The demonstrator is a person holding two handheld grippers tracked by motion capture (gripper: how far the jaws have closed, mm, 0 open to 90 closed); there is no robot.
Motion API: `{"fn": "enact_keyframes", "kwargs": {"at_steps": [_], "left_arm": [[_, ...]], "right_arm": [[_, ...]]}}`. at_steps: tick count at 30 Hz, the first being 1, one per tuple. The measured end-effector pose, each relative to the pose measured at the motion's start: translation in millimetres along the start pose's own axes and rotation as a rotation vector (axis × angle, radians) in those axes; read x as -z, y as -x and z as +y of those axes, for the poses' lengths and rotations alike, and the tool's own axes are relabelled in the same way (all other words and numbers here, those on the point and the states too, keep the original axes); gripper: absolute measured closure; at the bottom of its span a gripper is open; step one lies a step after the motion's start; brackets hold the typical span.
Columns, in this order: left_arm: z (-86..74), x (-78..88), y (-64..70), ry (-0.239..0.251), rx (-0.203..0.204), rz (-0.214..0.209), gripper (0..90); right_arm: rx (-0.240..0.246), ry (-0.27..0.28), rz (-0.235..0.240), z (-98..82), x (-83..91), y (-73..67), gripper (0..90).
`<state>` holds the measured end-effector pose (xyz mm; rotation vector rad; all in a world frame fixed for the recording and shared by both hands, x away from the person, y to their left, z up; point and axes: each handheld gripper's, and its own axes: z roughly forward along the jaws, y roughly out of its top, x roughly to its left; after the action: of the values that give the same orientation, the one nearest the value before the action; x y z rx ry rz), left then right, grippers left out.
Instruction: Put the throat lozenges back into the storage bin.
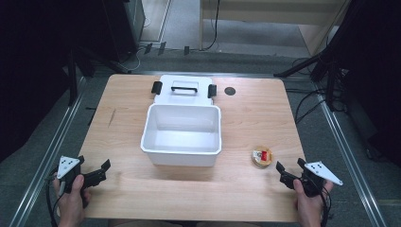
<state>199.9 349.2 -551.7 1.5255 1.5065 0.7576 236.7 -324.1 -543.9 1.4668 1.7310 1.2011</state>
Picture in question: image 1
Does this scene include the black floor cables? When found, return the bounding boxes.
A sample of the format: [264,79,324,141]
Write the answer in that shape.
[285,56,348,126]

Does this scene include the white plastic storage box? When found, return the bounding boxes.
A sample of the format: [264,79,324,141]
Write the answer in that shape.
[140,74,223,167]

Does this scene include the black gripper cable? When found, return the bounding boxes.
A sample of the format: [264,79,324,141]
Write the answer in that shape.
[302,176,334,227]
[44,171,64,227]

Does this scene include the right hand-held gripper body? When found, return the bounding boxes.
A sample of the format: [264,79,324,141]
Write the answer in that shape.
[299,161,344,199]

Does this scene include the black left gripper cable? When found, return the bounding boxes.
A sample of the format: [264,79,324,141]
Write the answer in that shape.
[44,171,64,227]

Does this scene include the white floor cable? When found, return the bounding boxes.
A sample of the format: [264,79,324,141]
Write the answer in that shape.
[124,18,152,72]

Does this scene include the black hanging cable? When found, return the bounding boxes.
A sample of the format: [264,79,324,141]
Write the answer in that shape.
[203,0,221,51]

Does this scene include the black metal stand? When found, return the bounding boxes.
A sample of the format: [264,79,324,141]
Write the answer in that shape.
[64,46,131,108]

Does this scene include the black tripod stand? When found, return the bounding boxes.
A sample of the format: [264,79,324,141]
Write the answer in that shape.
[273,0,363,107]

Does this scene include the person's left hand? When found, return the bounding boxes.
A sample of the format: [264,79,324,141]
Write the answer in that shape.
[52,174,93,227]

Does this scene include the dark cabinet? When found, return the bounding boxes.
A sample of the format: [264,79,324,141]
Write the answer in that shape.
[101,0,147,62]

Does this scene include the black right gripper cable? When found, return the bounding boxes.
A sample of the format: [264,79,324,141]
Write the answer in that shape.
[302,176,334,227]

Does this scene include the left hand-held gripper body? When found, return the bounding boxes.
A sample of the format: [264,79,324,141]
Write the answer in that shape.
[56,155,91,210]

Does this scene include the person's right hand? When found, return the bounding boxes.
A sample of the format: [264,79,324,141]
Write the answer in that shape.
[292,178,335,227]

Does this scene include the metal floor rail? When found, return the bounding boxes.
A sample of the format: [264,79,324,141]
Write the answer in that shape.
[8,77,88,227]
[313,83,387,227]

